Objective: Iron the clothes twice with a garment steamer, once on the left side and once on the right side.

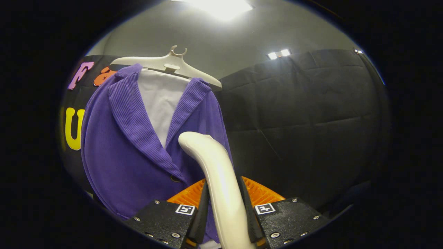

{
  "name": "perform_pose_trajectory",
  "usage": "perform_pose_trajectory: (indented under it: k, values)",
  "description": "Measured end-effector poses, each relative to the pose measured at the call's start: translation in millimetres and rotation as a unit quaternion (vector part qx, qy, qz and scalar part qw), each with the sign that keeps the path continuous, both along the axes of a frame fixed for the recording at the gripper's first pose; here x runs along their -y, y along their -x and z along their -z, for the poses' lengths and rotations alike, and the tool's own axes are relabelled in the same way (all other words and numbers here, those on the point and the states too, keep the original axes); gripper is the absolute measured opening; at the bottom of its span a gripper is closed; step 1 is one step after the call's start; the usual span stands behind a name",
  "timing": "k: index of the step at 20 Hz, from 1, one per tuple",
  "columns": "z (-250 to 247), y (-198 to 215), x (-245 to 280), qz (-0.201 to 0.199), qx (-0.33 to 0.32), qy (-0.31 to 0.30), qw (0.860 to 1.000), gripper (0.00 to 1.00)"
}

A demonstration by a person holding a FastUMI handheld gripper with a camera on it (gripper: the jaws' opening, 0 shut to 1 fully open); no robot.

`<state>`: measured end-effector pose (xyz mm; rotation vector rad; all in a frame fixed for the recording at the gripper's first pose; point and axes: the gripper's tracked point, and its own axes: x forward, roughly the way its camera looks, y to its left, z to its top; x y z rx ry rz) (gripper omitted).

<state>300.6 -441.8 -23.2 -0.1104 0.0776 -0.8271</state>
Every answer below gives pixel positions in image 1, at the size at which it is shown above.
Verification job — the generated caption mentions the purple corduroy jacket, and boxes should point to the purple corduroy jacket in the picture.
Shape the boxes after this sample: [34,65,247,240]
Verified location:
[80,63,233,244]

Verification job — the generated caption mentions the white clothes hanger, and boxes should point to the white clothes hanger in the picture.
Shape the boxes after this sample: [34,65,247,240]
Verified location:
[109,45,223,89]

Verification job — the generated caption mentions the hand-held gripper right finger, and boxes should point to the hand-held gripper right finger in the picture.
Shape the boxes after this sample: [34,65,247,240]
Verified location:
[239,176,330,249]

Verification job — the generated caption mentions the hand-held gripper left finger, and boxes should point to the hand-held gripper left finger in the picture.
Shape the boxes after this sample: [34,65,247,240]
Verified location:
[125,179,209,249]

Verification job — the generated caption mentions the double panel ceiling light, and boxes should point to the double panel ceiling light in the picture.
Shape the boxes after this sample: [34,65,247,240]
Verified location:
[267,49,291,60]

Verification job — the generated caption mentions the white hanging board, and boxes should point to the white hanging board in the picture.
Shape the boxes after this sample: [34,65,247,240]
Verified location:
[137,68,222,249]

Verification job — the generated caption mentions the large ceiling light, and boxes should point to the large ceiling light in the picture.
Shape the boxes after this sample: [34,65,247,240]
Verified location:
[173,0,253,21]

